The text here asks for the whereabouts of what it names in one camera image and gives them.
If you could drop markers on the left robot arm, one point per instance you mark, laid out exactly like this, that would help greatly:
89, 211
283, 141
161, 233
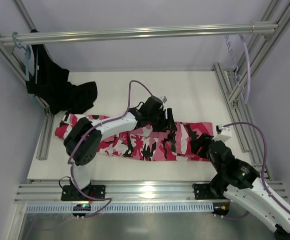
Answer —
83, 140

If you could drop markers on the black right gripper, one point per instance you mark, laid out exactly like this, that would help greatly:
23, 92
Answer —
201, 144

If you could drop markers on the black garment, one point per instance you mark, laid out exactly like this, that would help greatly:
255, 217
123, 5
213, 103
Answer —
50, 82

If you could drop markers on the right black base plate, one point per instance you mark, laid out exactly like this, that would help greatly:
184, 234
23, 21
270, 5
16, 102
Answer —
203, 192

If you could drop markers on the aluminium hanging rail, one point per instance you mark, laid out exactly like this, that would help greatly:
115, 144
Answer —
265, 27

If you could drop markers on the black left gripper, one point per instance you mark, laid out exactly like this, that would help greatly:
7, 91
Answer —
166, 119

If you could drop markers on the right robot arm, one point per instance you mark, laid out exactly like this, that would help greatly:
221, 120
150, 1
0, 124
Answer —
262, 202

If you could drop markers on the pink camouflage trousers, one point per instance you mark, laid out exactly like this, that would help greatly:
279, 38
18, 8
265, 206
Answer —
146, 145

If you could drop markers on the slotted grey cable duct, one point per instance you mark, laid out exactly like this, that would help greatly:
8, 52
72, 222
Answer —
120, 208

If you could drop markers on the aluminium right frame rail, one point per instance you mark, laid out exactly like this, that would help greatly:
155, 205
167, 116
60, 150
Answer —
234, 81

